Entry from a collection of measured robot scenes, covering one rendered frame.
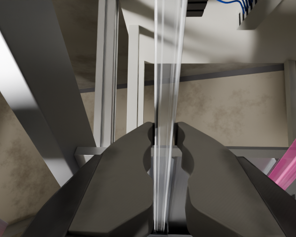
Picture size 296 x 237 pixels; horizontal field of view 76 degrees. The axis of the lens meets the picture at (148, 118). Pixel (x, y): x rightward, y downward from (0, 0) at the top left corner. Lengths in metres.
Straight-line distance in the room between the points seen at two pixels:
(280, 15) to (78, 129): 0.62
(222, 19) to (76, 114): 0.54
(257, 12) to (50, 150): 0.52
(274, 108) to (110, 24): 2.67
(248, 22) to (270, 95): 2.43
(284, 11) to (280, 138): 2.38
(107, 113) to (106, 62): 0.11
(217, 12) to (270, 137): 2.45
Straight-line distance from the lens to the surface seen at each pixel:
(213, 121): 2.93
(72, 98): 0.18
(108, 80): 0.43
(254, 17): 0.58
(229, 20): 0.66
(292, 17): 0.72
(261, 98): 2.97
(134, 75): 0.57
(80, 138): 0.20
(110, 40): 0.47
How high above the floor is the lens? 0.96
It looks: 5 degrees down
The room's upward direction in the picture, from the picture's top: 179 degrees counter-clockwise
